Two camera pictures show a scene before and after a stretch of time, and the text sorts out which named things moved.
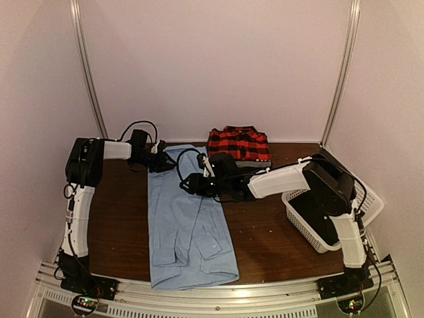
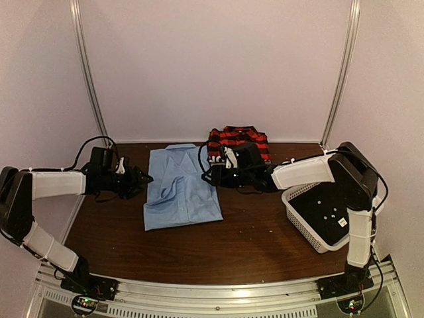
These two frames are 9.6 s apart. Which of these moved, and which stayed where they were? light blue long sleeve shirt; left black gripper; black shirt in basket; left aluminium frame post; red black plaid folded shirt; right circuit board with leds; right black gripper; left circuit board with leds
Moved: light blue long sleeve shirt; left black gripper; right black gripper
Stayed: black shirt in basket; red black plaid folded shirt; left aluminium frame post; right circuit board with leds; left circuit board with leds
